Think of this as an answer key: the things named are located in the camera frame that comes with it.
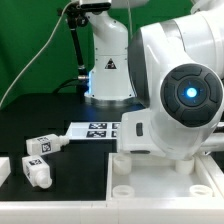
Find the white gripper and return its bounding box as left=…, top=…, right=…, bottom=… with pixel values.
left=116, top=109, right=224, bottom=155

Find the white square tabletop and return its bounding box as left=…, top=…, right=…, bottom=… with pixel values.
left=106, top=153, right=223, bottom=200

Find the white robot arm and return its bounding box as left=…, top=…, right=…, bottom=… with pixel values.
left=86, top=0, right=224, bottom=160

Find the white marker sheet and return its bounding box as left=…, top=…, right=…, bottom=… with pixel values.
left=66, top=122, right=120, bottom=140

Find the white right fence block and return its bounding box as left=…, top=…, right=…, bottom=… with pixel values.
left=200, top=156, right=224, bottom=198

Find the white fence block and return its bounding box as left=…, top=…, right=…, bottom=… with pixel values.
left=0, top=157, right=11, bottom=187
left=200, top=156, right=224, bottom=198

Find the white left fence block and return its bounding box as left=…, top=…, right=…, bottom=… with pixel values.
left=0, top=157, right=11, bottom=187

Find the white front wall fence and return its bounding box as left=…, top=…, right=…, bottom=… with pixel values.
left=0, top=198, right=224, bottom=224

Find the black base cable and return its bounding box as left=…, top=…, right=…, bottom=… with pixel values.
left=52, top=77, right=88, bottom=94

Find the black camera stand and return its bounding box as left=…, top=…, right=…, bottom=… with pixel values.
left=54, top=2, right=88, bottom=94

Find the mounted camera on stand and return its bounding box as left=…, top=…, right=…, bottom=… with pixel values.
left=79, top=0, right=112, bottom=12

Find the grey cable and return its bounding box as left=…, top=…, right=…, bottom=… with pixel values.
left=0, top=0, right=81, bottom=109

